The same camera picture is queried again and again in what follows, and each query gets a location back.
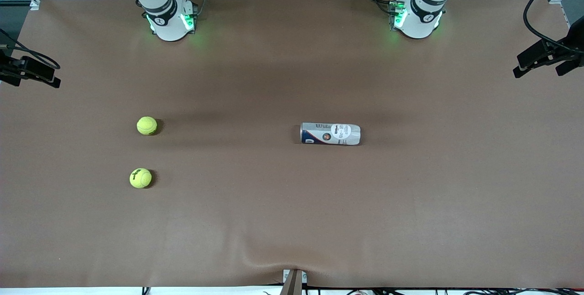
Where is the brown table mat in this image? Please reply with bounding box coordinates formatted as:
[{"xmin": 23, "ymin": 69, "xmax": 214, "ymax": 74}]
[{"xmin": 0, "ymin": 0, "xmax": 584, "ymax": 289}]

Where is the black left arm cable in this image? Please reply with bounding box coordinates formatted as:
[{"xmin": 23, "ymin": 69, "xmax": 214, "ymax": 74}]
[{"xmin": 523, "ymin": 0, "xmax": 584, "ymax": 55}]

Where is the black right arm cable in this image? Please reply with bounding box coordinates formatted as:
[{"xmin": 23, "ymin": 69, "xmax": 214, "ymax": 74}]
[{"xmin": 0, "ymin": 27, "xmax": 61, "ymax": 71}]

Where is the white blue tennis ball can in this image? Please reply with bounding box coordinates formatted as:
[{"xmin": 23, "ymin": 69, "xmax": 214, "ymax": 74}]
[{"xmin": 300, "ymin": 122, "xmax": 361, "ymax": 146}]

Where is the plain yellow tennis ball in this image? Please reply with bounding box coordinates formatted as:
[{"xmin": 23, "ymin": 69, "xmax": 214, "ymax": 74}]
[{"xmin": 136, "ymin": 116, "xmax": 158, "ymax": 136}]

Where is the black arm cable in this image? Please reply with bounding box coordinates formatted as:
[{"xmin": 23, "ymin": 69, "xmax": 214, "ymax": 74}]
[
  {"xmin": 523, "ymin": 0, "xmax": 584, "ymax": 55},
  {"xmin": 0, "ymin": 27, "xmax": 61, "ymax": 71}
]

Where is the yellow tennis ball black print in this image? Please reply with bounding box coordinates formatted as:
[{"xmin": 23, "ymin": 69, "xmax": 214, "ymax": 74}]
[{"xmin": 129, "ymin": 168, "xmax": 152, "ymax": 189}]

